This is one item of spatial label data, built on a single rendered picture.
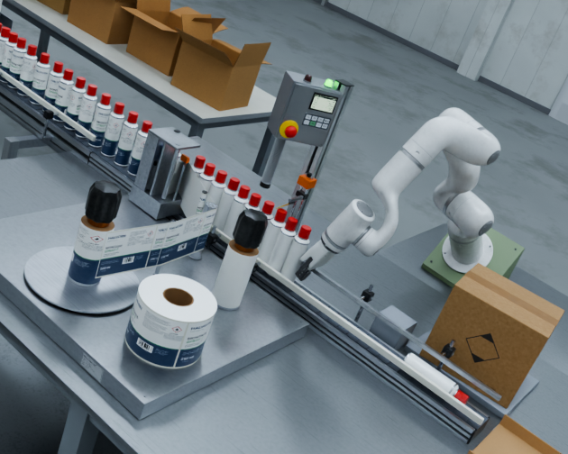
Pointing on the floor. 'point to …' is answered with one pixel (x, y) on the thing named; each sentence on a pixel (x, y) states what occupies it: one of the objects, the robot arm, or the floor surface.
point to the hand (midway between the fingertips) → (302, 273)
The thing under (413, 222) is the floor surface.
